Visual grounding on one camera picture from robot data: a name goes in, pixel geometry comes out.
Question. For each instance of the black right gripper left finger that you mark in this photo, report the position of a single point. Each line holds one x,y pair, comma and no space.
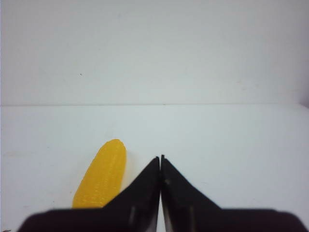
135,209

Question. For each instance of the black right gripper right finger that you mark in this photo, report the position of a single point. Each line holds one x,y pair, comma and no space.
186,209

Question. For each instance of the yellow corn cob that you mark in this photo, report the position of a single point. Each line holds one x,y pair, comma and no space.
103,178

